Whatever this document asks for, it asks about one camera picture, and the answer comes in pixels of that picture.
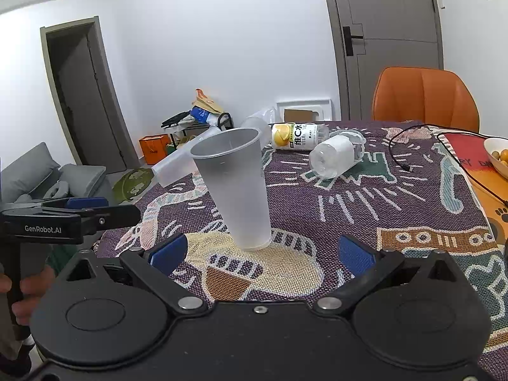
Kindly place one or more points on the tan paper bag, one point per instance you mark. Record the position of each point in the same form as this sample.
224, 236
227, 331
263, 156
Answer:
206, 101

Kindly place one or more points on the orange chair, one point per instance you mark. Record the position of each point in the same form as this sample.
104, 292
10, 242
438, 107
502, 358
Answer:
424, 97

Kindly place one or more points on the cardboard box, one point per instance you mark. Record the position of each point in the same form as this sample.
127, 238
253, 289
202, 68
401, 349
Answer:
301, 116

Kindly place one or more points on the green floor mat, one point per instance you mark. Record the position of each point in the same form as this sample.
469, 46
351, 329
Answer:
131, 184

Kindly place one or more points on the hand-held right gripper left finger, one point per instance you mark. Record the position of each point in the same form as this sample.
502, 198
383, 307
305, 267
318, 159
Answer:
170, 252

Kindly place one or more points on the white flat box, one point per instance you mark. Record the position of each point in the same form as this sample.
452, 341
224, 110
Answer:
303, 104

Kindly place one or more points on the frosted plastic cup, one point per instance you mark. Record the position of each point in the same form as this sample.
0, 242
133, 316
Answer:
234, 186
174, 162
256, 125

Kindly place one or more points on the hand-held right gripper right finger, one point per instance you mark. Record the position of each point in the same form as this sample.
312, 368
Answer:
354, 254

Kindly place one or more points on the white label clear bottle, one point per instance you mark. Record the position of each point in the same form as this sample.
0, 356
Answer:
335, 154

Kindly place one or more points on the small yellow fruits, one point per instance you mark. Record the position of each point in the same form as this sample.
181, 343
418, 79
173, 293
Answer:
502, 154

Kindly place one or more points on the orange paper bag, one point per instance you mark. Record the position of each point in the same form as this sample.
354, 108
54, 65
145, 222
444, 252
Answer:
154, 150

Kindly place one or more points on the orange printed mat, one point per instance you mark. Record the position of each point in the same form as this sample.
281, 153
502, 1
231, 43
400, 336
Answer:
472, 154

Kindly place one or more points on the black rack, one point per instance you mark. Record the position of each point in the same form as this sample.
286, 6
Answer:
178, 121

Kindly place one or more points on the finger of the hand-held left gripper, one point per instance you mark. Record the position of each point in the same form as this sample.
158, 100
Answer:
115, 215
85, 202

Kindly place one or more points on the person's left hand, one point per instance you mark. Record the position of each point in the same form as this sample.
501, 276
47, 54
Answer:
33, 289

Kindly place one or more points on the yellow label drink bottle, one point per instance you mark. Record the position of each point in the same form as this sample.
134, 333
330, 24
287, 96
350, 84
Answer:
295, 137

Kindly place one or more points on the grey sofa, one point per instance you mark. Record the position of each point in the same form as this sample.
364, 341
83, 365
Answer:
27, 174

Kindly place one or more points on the white bowl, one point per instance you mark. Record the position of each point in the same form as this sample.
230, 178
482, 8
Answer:
494, 166

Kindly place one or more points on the grey door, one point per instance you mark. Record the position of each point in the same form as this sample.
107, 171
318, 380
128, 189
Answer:
393, 16

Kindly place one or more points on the printed blanket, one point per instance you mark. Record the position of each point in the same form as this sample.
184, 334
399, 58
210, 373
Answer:
357, 206

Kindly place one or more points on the dark brown door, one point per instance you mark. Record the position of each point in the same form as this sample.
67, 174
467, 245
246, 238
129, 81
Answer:
85, 99

